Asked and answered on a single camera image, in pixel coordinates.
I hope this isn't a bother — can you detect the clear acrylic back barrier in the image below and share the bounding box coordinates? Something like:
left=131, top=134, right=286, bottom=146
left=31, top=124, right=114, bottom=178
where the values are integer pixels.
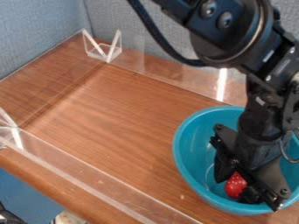
left=113, top=35, right=248, bottom=106

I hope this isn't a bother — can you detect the clear acrylic barrier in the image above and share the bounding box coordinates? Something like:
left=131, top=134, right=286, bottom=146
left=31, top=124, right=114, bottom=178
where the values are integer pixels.
left=113, top=35, right=248, bottom=106
left=6, top=129, right=202, bottom=224

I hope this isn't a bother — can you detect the clear acrylic front barrier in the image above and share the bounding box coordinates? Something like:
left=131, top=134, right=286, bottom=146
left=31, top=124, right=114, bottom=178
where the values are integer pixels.
left=6, top=129, right=202, bottom=224

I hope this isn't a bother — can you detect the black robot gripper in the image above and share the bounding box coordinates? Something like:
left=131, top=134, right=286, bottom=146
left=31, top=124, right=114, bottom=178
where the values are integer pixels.
left=210, top=123, right=293, bottom=212

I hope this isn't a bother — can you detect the red toy strawberry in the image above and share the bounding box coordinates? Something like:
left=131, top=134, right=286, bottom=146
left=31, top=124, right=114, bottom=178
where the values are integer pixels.
left=225, top=171, right=249, bottom=199

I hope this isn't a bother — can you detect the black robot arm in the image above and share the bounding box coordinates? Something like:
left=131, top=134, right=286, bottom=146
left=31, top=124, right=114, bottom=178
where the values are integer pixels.
left=154, top=0, right=299, bottom=211

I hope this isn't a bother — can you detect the clear acrylic left bracket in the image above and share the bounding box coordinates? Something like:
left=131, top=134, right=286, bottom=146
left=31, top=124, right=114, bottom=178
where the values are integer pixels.
left=0, top=107, right=25, bottom=150

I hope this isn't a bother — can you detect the clear acrylic corner bracket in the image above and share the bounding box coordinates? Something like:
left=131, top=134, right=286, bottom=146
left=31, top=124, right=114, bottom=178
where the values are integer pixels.
left=82, top=29, right=123, bottom=63

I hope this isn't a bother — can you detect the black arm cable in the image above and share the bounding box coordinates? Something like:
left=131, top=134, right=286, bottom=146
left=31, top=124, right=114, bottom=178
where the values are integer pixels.
left=126, top=0, right=209, bottom=67

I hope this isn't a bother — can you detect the blue plastic bowl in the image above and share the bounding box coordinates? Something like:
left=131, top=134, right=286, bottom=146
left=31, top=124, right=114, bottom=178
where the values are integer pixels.
left=173, top=105, right=299, bottom=217

